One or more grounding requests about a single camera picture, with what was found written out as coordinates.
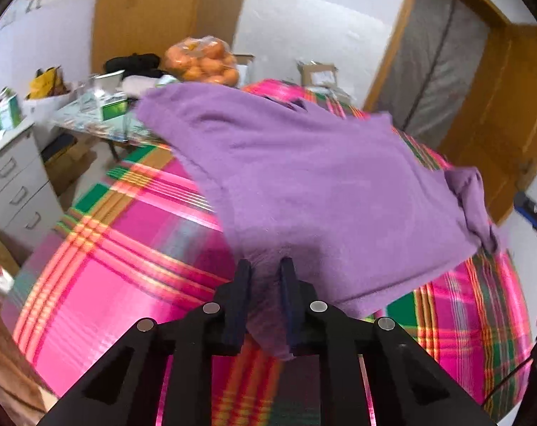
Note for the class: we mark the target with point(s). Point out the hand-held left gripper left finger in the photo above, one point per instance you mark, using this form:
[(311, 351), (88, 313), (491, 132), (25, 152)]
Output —
[(238, 310)]

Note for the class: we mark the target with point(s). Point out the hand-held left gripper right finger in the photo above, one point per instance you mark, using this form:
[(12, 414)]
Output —
[(290, 315)]

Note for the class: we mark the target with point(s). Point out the purple sweater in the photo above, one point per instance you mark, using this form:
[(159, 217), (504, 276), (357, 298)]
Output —
[(295, 177)]

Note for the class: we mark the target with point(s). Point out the wooden door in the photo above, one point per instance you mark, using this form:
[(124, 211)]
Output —
[(503, 111)]

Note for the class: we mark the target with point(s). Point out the pink green plaid blanket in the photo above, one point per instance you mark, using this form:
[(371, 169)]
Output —
[(117, 284)]

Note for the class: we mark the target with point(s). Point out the clear plastic door curtain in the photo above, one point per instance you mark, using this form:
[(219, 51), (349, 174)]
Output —
[(432, 57)]

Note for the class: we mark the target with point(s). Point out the large brown carton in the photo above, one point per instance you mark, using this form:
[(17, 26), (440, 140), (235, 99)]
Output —
[(69, 164)]

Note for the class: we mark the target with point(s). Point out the green white box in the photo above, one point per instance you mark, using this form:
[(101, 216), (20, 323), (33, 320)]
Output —
[(114, 107)]

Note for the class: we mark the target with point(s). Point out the glass table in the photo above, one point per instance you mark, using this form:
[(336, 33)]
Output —
[(86, 126)]

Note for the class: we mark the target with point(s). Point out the brown patterned cloth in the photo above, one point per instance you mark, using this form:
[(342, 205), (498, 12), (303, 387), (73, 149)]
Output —
[(2, 350)]

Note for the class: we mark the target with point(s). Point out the cardboard box with label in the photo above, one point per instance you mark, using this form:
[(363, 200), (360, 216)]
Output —
[(317, 73)]

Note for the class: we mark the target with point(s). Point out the folded white cloth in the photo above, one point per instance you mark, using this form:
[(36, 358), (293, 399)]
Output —
[(140, 85)]

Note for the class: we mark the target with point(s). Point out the bag of oranges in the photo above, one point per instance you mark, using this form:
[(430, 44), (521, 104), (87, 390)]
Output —
[(202, 60)]

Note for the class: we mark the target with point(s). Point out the white drawer cabinet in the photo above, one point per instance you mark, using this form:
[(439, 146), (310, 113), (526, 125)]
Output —
[(15, 186)]

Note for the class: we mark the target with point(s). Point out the black cloth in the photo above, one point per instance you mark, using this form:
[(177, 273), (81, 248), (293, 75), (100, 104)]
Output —
[(133, 64)]

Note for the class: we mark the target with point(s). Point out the yellow bag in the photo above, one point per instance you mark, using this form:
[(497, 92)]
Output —
[(47, 82)]

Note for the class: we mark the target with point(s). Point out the green box on cabinet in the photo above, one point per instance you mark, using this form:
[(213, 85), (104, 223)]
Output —
[(9, 108)]

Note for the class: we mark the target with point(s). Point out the wooden wardrobe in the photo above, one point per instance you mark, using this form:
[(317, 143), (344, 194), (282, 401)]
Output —
[(162, 4)]

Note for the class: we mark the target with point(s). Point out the wooden door frame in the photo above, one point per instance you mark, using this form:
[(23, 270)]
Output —
[(399, 31)]

